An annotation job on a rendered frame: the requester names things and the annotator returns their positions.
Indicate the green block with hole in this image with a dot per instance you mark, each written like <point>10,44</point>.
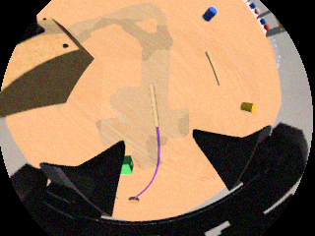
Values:
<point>127,167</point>

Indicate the small blue cylinder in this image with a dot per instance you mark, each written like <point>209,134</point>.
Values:
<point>208,15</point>

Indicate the thin wooden stick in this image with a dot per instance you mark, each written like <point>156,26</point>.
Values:
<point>214,67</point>

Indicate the yellow cylinder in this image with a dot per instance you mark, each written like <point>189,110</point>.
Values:
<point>248,106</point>

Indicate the purple cord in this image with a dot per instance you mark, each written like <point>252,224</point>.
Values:
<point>155,108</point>

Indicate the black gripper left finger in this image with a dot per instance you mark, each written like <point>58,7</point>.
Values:
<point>96,180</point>

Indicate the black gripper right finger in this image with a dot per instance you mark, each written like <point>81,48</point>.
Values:
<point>229,155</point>

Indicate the round wooden button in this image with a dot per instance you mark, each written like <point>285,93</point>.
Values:
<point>132,201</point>

